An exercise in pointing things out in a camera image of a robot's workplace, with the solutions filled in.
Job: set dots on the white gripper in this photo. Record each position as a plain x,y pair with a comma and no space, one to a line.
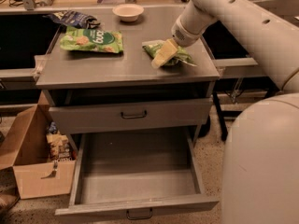
183,36

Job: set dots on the green jalapeno chip bag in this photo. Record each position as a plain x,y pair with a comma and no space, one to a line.
182,56

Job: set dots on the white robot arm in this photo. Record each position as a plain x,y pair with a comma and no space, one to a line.
260,169

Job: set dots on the grey drawer cabinet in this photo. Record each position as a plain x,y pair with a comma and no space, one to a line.
76,78

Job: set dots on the large green snack bag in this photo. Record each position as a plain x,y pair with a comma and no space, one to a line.
94,40

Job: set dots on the dark blue chip bag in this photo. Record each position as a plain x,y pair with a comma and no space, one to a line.
74,19

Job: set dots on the grey upper drawer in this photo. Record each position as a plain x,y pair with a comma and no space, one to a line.
130,116

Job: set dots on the grey open drawer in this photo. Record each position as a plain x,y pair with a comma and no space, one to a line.
135,175

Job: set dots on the white bowl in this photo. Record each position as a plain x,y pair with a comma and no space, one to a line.
128,12

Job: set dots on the snack packs in box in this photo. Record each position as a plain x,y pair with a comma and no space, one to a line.
60,149

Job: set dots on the cardboard box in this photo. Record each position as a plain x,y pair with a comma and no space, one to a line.
27,152

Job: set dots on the black table leg frame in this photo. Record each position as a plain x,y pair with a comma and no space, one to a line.
222,114

